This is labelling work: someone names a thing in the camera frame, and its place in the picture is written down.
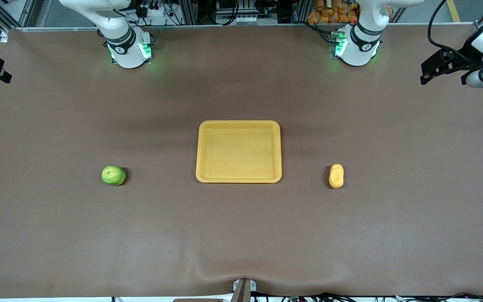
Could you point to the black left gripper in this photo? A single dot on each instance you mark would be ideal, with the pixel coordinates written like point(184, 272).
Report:
point(464, 61)

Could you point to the brown table mat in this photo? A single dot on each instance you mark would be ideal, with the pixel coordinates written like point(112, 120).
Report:
point(241, 235)

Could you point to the aluminium frame post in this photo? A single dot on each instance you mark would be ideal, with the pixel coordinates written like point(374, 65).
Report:
point(189, 11)
point(301, 10)

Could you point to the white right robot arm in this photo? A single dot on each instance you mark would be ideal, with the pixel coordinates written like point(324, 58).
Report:
point(126, 50)

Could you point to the large white power strip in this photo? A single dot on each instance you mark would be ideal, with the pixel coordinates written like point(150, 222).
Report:
point(155, 16)

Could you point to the bag of orange items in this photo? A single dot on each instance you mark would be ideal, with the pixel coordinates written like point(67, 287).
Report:
point(329, 12)

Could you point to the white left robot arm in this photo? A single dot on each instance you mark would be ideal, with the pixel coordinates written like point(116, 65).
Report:
point(357, 50)

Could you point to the green apple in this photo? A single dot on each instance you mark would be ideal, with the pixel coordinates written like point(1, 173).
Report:
point(113, 175)

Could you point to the small white power strip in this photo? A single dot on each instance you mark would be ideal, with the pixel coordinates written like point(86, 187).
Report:
point(245, 19)

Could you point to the yellow bread piece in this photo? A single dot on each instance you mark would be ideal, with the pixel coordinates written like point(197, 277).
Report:
point(336, 176)

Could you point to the yellow plastic tray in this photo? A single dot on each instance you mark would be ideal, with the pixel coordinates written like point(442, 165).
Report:
point(239, 167)

